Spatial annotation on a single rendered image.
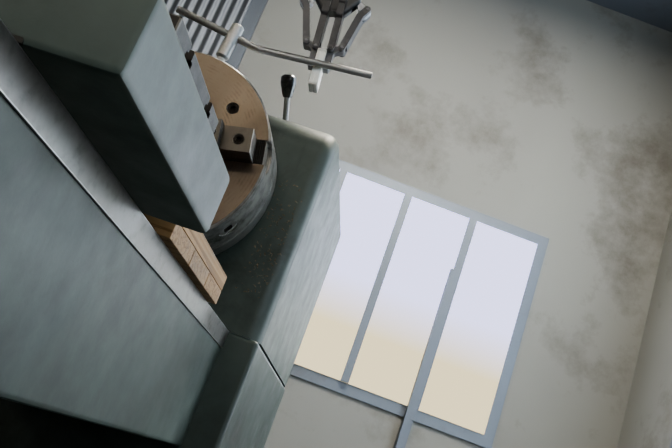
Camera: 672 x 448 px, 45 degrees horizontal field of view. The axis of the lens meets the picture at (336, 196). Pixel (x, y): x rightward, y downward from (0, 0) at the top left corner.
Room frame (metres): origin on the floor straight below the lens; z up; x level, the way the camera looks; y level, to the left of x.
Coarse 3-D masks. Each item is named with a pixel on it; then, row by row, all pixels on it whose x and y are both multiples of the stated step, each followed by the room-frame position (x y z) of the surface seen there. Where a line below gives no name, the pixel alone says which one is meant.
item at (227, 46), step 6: (234, 24) 1.19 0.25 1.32; (234, 30) 1.19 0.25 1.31; (240, 30) 1.19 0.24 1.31; (228, 36) 1.19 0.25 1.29; (234, 36) 1.19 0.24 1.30; (222, 42) 1.20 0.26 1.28; (228, 42) 1.19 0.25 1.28; (234, 42) 1.20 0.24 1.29; (222, 48) 1.19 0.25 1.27; (228, 48) 1.19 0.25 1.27; (216, 54) 1.20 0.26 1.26; (222, 54) 1.19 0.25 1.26; (228, 54) 1.20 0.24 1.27
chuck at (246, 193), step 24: (216, 72) 1.16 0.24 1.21; (216, 96) 1.15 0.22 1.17; (240, 96) 1.15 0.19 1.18; (240, 120) 1.15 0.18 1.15; (264, 120) 1.14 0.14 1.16; (240, 168) 1.14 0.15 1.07; (264, 168) 1.14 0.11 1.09; (240, 192) 1.14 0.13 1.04; (264, 192) 1.20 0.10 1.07; (216, 216) 1.14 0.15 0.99; (240, 216) 1.17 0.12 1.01; (216, 240) 1.20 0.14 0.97
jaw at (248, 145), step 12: (216, 132) 1.09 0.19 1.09; (228, 132) 1.11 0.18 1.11; (240, 132) 1.10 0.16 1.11; (252, 132) 1.10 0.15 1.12; (228, 144) 1.11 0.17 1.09; (240, 144) 1.10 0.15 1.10; (252, 144) 1.11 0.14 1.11; (264, 144) 1.14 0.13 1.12; (228, 156) 1.13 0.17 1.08; (240, 156) 1.12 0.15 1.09; (252, 156) 1.13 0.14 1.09; (264, 156) 1.15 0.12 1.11
